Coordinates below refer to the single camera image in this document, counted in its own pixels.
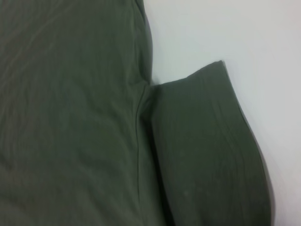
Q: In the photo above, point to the dark green shirt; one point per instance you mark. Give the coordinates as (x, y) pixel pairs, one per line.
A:
(94, 117)

